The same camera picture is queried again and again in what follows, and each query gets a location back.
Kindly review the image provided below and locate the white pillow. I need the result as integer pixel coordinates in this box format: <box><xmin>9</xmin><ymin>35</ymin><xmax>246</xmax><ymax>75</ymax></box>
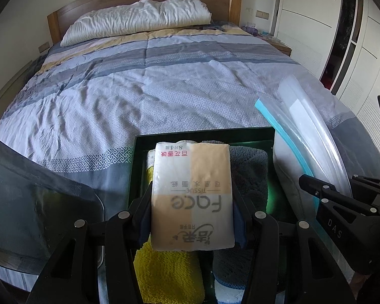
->
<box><xmin>60</xmin><ymin>0</ymin><xmax>212</xmax><ymax>47</ymax></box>

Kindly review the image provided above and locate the white wardrobe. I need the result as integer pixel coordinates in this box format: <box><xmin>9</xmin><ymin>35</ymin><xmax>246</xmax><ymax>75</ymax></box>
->
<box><xmin>272</xmin><ymin>0</ymin><xmax>380</xmax><ymax>140</ymax></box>

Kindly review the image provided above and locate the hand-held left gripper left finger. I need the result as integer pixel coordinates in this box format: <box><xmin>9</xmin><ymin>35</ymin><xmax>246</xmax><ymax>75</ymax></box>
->
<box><xmin>27</xmin><ymin>190</ymin><xmax>153</xmax><ymax>304</ymax></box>

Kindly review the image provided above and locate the small purple container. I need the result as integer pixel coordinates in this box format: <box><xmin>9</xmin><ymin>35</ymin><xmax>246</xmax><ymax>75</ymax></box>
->
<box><xmin>243</xmin><ymin>22</ymin><xmax>261</xmax><ymax>36</ymax></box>

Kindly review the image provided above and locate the wooden nightstand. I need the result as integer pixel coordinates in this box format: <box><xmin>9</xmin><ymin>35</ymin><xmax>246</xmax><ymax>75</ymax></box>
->
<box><xmin>271</xmin><ymin>40</ymin><xmax>292</xmax><ymax>58</ymax></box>

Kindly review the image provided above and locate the green shallow box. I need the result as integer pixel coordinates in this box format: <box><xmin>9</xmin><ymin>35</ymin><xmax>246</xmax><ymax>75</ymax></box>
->
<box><xmin>127</xmin><ymin>127</ymin><xmax>308</xmax><ymax>304</ymax></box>

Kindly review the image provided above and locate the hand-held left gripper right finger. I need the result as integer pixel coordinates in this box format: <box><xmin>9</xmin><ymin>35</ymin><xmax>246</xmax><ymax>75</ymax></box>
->
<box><xmin>230</xmin><ymin>190</ymin><xmax>357</xmax><ymax>304</ymax></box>

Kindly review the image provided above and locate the yellow towel with white trim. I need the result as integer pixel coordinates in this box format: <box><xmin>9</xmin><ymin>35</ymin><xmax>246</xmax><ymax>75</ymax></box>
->
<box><xmin>134</xmin><ymin>148</ymin><xmax>207</xmax><ymax>304</ymax></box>

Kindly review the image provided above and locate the clear zip bag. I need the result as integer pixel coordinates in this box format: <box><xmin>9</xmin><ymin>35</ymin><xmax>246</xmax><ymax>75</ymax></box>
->
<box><xmin>254</xmin><ymin>76</ymin><xmax>352</xmax><ymax>211</ymax></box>

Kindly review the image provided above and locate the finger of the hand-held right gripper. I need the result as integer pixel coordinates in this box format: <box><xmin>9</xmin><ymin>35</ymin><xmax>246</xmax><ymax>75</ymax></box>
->
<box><xmin>298</xmin><ymin>174</ymin><xmax>340</xmax><ymax>204</ymax></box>
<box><xmin>351</xmin><ymin>174</ymin><xmax>380</xmax><ymax>217</ymax></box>

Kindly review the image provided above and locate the blue and white cloth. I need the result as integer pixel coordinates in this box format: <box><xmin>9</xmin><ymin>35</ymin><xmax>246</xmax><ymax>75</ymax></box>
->
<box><xmin>213</xmin><ymin>271</ymin><xmax>251</xmax><ymax>304</ymax></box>

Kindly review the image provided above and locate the dark glass table top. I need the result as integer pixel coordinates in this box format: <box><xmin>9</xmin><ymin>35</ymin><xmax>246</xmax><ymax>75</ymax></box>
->
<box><xmin>0</xmin><ymin>130</ymin><xmax>106</xmax><ymax>275</ymax></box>

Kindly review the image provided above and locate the tissue pack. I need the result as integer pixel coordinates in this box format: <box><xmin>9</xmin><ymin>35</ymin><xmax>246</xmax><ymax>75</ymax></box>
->
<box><xmin>150</xmin><ymin>141</ymin><xmax>236</xmax><ymax>252</ymax></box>

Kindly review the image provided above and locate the grey fluffy towel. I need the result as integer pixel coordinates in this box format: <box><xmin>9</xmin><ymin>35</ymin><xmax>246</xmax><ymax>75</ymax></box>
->
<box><xmin>199</xmin><ymin>139</ymin><xmax>270</xmax><ymax>290</ymax></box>

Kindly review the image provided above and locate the bed with striped duvet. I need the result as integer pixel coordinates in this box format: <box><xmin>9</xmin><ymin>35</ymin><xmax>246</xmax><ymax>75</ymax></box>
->
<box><xmin>0</xmin><ymin>22</ymin><xmax>380</xmax><ymax>194</ymax></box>

